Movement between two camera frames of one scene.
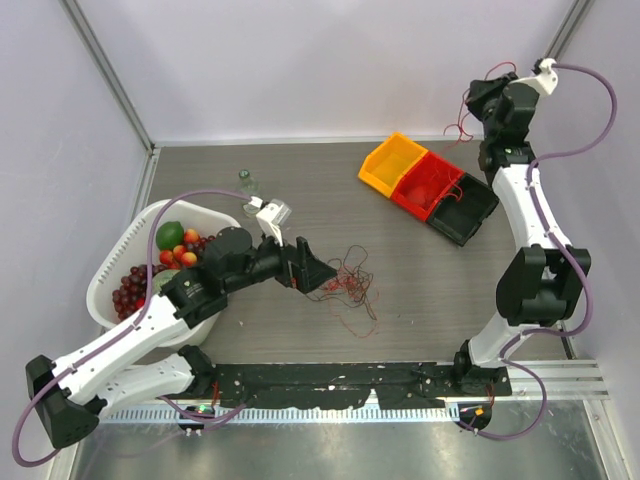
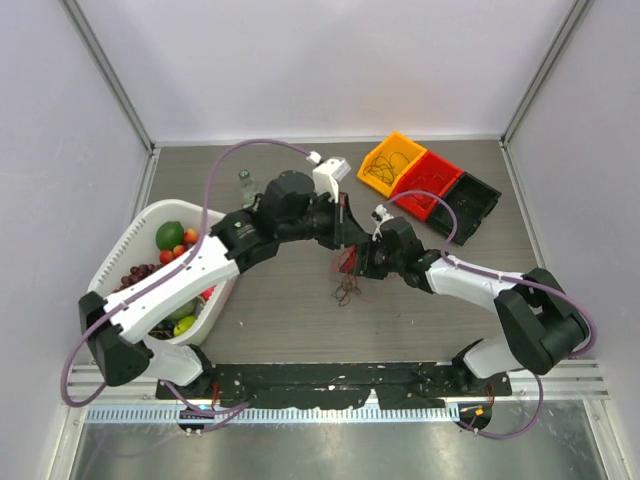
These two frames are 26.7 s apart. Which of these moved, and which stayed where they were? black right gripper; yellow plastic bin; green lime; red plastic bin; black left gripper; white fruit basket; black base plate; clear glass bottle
Moved: black right gripper; black left gripper
Stayed: yellow plastic bin; black base plate; red plastic bin; green lime; clear glass bottle; white fruit basket
